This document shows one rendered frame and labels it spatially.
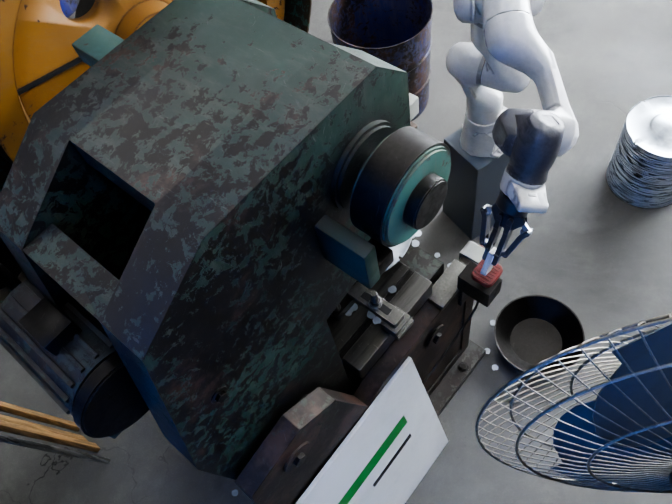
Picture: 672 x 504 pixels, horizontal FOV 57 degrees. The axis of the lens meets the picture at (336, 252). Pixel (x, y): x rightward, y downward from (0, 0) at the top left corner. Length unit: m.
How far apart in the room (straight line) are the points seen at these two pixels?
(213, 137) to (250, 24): 0.23
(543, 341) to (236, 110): 1.66
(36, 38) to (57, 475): 1.69
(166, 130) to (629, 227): 2.02
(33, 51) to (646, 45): 2.67
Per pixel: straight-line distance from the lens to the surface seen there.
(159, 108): 0.99
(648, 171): 2.53
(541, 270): 2.48
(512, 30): 1.50
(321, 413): 1.36
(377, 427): 1.71
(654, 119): 2.56
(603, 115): 2.96
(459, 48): 1.96
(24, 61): 1.26
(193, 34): 1.09
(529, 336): 2.35
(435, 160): 0.98
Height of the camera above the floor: 2.15
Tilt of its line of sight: 59 degrees down
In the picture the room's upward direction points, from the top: 16 degrees counter-clockwise
